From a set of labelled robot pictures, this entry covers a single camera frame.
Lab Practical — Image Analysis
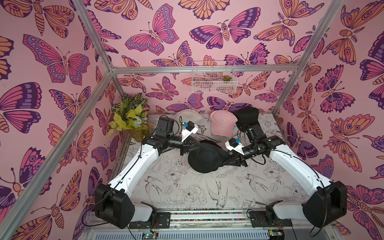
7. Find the black cap with white patch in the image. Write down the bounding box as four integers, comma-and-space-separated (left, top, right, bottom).
188, 140, 231, 174

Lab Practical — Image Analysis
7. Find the plain black cap back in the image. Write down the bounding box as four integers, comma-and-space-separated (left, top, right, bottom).
233, 107, 260, 132

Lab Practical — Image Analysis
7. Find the white Colorado cap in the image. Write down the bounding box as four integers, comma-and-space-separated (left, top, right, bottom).
173, 109, 204, 125

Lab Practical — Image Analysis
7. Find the pink cap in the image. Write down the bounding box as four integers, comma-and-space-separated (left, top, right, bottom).
210, 110, 238, 138

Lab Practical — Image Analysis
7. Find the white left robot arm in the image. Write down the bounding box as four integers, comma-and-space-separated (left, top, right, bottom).
94, 116, 198, 229

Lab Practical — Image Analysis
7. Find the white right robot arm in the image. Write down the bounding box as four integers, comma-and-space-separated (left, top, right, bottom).
224, 125, 347, 229

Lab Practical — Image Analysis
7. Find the potted green plant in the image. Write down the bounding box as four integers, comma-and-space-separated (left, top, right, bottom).
108, 93, 151, 143

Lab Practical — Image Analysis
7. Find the small succulent in basket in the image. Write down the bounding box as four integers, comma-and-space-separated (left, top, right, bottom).
222, 76, 233, 82

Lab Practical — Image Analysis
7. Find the aluminium horizontal back bar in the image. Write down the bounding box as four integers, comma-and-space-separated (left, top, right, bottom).
112, 65, 299, 75

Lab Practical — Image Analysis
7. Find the aluminium left side bar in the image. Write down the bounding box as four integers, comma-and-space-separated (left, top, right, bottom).
1, 71, 113, 240

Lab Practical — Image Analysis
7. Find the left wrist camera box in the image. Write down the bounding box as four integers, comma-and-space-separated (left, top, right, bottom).
181, 121, 199, 142

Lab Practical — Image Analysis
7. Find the white wire basket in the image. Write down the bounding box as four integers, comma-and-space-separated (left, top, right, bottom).
191, 61, 238, 95

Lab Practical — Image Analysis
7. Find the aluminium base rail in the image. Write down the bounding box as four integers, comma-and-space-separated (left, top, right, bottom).
80, 209, 343, 240

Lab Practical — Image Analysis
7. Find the aluminium corner post right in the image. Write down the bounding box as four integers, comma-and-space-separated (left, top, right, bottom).
272, 0, 344, 116

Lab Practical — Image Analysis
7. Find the aluminium corner post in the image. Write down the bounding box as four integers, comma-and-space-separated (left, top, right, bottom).
272, 0, 344, 116
73, 0, 125, 97

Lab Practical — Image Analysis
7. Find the aluminium corner post left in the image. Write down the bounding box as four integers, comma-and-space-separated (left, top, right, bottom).
73, 0, 125, 97

